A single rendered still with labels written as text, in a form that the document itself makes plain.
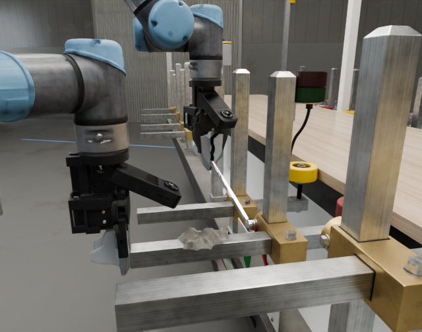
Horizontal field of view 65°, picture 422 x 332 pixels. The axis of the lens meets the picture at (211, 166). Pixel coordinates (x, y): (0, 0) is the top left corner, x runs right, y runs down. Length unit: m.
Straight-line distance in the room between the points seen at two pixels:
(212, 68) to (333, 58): 6.12
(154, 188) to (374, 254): 0.31
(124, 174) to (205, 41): 0.37
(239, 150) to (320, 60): 6.03
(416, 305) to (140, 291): 0.24
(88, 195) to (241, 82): 0.45
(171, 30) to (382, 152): 0.38
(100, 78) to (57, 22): 8.01
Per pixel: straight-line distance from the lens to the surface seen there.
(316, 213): 0.92
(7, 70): 0.41
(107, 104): 0.47
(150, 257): 0.57
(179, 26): 0.59
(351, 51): 2.20
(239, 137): 0.82
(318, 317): 0.83
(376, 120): 0.35
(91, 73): 0.46
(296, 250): 0.58
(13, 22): 9.17
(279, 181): 0.60
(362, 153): 0.36
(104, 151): 0.48
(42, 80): 0.42
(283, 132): 0.58
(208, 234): 0.57
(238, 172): 0.84
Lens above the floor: 1.14
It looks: 16 degrees down
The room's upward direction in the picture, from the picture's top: straight up
